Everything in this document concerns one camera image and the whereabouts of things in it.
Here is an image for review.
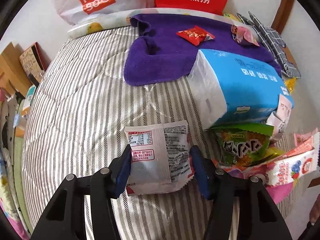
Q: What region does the small pink snack packet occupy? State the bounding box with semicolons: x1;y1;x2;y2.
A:
293;128;319;147

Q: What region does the blue tissue pack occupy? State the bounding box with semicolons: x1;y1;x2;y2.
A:
187;49;294;130

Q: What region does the brown cardboard box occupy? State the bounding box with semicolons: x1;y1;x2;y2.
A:
0;42;32;97

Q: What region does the yellow snack packet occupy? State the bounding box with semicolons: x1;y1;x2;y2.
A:
284;77;297;94

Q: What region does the striped quilted mattress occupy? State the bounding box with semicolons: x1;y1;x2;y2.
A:
22;27;214;239

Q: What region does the patterned kraft box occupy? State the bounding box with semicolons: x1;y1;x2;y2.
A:
19;42;47;85

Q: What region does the white pink paper label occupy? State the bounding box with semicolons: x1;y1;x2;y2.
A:
266;94;292;141

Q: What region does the red snack packet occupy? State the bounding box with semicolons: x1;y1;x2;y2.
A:
176;25;215;46

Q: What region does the fruit print pillow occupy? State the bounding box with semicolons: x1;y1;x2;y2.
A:
68;8;242;38

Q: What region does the purple towel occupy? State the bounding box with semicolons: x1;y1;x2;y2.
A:
124;14;281;86

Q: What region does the pink Toy Story candy packet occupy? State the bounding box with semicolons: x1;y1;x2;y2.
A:
213;132;319;187

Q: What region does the white pink snack packet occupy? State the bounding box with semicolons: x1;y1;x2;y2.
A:
124;120;194;196

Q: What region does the green snack packet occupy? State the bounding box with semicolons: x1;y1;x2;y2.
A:
209;123;274;167

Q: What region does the brown wooden door frame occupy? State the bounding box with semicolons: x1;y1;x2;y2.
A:
271;0;295;34

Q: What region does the navy plaid fabric bag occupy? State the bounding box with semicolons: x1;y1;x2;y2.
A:
237;12;302;79

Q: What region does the pink foil snack packet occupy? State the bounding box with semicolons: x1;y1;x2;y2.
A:
231;25;260;47

